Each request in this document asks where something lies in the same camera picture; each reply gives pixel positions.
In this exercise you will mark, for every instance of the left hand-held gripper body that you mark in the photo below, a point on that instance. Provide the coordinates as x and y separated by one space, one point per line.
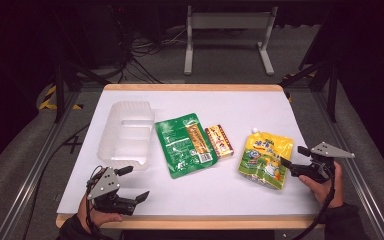
103 184

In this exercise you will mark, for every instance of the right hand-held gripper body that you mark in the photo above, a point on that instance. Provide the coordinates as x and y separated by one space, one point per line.
316 170

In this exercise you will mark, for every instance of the yellow spout pouch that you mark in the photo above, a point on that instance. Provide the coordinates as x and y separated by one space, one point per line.
263 160

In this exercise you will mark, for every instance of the green snack packet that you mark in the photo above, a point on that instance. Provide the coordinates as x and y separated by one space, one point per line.
176 146

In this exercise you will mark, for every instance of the person's right hand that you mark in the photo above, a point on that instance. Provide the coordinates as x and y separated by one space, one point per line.
325 193

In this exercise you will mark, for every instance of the person's left hand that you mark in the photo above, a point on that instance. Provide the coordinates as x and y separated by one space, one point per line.
101 218

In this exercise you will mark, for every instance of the clear plastic container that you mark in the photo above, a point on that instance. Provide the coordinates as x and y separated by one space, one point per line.
126 135

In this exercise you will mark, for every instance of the black metal stand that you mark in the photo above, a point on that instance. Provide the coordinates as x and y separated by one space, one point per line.
60 90
331 90

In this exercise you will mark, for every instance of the small red yellow packet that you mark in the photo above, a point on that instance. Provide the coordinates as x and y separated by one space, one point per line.
219 141

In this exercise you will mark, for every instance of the wooden table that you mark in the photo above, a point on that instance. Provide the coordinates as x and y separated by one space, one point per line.
193 87

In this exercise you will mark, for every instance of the white metal stand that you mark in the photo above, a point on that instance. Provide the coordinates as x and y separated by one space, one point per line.
230 20

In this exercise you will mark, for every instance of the aluminium rail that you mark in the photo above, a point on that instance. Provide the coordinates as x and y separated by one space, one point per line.
36 166
356 173

